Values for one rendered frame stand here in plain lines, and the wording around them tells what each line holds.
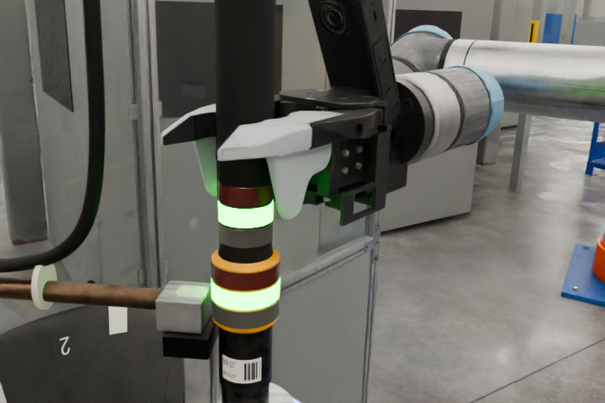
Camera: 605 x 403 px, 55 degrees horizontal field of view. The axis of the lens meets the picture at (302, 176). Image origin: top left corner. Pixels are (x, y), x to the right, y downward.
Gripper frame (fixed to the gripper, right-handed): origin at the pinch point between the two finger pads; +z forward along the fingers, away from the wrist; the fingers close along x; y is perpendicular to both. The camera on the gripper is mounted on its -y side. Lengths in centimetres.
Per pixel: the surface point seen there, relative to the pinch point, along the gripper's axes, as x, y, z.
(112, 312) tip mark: 20.4, 21.6, -5.7
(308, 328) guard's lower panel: 70, 84, -98
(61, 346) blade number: 21.8, 23.7, -1.1
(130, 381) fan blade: 15.1, 25.6, -3.8
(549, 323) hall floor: 55, 165, -304
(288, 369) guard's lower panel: 70, 93, -89
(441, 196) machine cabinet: 179, 141, -406
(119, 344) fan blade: 18.2, 23.6, -4.7
